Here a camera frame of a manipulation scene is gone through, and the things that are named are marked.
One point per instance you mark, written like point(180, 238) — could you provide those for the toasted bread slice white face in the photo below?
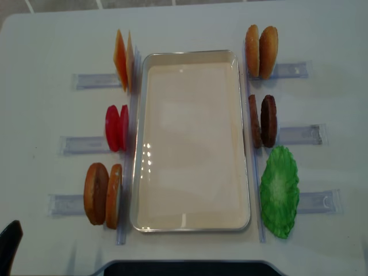
point(113, 196)

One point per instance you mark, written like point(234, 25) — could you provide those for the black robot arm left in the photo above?
point(10, 240)

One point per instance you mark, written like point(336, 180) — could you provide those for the red tomato slice inner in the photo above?
point(123, 126)

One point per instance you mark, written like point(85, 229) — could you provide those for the red tomato slice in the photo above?
point(123, 126)
point(111, 128)

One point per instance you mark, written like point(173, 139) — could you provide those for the brown meat patty left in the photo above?
point(255, 129)

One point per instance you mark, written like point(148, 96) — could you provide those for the red tomato slice outer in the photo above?
point(111, 128)

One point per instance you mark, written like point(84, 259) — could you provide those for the dark brown meat patty right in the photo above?
point(268, 120)

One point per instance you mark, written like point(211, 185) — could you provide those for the brown bread slice outer left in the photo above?
point(95, 191)

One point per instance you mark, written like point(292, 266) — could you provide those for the pale yellow cheese slice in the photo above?
point(130, 62)

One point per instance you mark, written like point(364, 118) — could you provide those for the orange cheese slice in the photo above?
point(119, 59)

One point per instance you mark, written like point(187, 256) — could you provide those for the green lettuce leaf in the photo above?
point(279, 192)

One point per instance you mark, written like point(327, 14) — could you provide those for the white rectangular metal tray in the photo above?
point(190, 172)

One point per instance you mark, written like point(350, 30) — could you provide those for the golden bun slice left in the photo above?
point(252, 50)

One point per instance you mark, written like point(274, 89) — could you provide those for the golden bun slice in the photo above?
point(252, 50)
point(268, 49)

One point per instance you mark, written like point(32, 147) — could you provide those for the golden bun slice right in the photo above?
point(268, 49)

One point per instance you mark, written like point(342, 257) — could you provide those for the black base panel bottom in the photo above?
point(188, 267)

